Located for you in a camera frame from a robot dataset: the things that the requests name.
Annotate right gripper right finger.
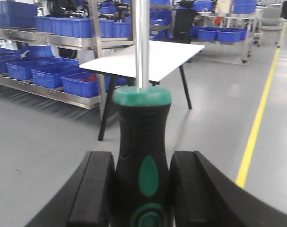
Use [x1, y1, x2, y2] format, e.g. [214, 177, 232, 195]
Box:
[170, 151, 287, 227]

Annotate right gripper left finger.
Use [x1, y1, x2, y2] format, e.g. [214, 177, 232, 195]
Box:
[27, 151, 114, 227]

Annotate screwdriver green black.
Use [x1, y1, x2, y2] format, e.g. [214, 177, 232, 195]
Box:
[110, 0, 172, 227]

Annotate white table black legs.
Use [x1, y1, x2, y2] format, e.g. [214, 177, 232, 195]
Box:
[78, 40, 206, 142]

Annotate black office chair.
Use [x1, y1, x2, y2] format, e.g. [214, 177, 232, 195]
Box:
[168, 0, 197, 44]

